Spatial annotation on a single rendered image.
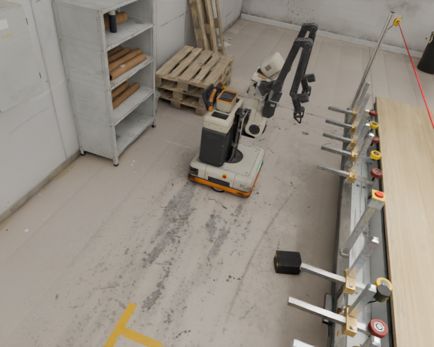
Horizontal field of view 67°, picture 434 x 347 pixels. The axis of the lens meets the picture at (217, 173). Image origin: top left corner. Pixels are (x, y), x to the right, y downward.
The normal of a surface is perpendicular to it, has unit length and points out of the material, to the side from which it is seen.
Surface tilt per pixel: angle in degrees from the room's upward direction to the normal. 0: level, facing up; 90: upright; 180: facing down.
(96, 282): 0
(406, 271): 0
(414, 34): 90
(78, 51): 90
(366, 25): 90
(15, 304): 0
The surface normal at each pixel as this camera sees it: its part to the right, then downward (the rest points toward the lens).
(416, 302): 0.11, -0.76
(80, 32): -0.33, 0.59
